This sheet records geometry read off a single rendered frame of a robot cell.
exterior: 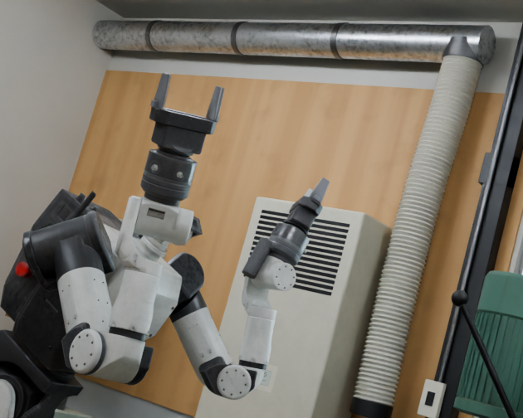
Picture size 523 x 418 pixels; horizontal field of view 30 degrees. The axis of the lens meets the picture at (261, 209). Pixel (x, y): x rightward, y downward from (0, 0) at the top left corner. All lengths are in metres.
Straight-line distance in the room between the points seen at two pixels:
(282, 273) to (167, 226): 0.56
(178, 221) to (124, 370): 0.28
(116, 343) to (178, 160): 0.33
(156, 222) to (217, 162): 2.75
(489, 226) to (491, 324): 1.54
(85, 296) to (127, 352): 0.15
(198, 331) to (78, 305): 0.52
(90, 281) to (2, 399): 0.42
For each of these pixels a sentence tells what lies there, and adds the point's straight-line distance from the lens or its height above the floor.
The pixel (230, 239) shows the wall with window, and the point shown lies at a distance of 4.28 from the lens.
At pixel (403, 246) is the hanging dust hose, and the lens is 3.62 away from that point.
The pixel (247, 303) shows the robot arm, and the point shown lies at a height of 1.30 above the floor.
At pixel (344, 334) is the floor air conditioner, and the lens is 3.62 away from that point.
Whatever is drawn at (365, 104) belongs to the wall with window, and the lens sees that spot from 4.11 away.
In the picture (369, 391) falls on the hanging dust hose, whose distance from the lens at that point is 3.57.
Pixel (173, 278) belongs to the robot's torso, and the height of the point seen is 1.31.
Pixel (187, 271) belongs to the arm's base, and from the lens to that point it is 2.24.
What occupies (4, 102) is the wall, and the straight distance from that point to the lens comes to 4.79.
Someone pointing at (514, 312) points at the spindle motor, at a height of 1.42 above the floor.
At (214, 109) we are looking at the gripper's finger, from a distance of 1.74.
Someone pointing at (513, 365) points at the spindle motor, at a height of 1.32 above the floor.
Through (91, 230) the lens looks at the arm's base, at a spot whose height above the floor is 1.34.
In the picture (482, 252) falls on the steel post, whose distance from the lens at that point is 3.60.
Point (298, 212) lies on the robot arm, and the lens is 2.28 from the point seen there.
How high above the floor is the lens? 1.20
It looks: 8 degrees up
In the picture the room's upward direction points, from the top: 16 degrees clockwise
